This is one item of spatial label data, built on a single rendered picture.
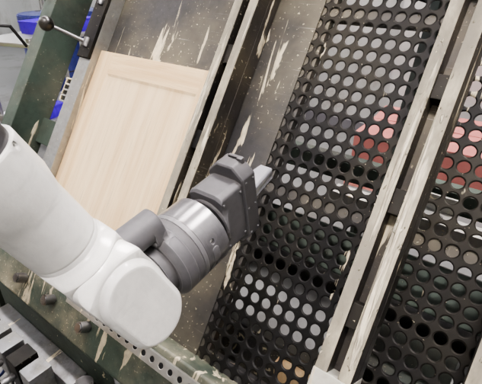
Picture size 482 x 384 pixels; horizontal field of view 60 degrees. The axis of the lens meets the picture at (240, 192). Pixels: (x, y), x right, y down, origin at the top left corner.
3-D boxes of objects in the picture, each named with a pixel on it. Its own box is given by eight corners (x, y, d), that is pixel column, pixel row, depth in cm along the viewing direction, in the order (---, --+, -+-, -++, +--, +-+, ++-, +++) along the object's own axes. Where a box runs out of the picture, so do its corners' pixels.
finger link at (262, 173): (276, 174, 58) (250, 198, 54) (257, 168, 60) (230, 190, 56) (276, 164, 57) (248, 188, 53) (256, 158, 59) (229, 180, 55)
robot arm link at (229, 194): (272, 241, 57) (215, 302, 49) (217, 217, 62) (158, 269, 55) (266, 163, 49) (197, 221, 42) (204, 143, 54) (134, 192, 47)
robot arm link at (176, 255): (215, 289, 48) (141, 366, 41) (153, 259, 54) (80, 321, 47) (191, 210, 42) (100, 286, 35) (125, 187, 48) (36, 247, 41)
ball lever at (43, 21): (87, 52, 115) (36, 28, 109) (92, 38, 115) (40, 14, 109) (89, 49, 112) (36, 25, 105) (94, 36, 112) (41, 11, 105)
